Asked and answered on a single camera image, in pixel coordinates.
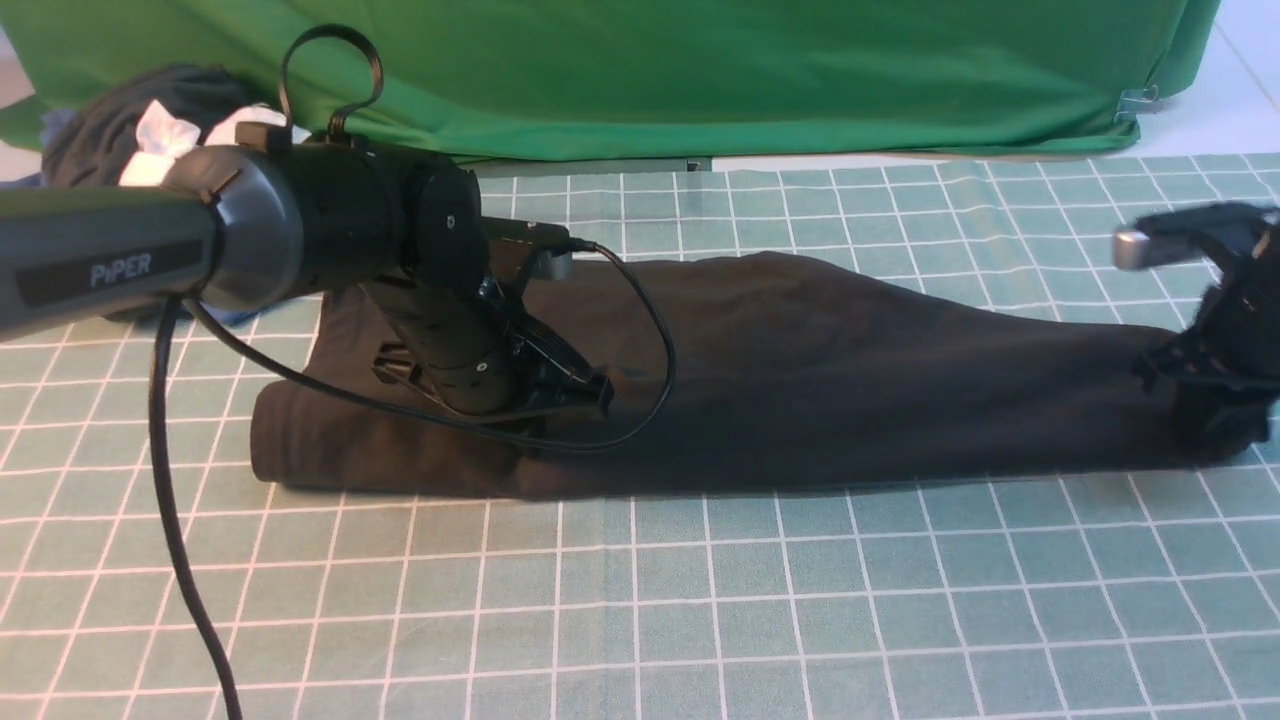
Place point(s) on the metal binder clip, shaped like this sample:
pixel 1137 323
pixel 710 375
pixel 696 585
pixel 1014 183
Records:
pixel 1135 102

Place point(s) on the green backdrop cloth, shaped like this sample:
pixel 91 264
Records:
pixel 595 80

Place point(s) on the dark gray long-sleeve top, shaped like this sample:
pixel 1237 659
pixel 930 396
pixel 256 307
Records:
pixel 793 375

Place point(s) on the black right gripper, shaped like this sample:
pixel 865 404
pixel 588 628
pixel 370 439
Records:
pixel 1223 368

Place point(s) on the dark gray crumpled garment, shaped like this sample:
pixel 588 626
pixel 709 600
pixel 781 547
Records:
pixel 90 146

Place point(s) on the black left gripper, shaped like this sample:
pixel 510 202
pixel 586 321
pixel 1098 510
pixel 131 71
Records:
pixel 481 356

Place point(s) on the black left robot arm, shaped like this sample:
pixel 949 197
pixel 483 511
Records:
pixel 407 214

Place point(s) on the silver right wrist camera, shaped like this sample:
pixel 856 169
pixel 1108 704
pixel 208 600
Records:
pixel 1223 232

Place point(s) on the green checkered tablecloth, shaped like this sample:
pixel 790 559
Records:
pixel 1147 596

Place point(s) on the white crumpled garment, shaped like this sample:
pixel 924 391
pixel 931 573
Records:
pixel 162 139

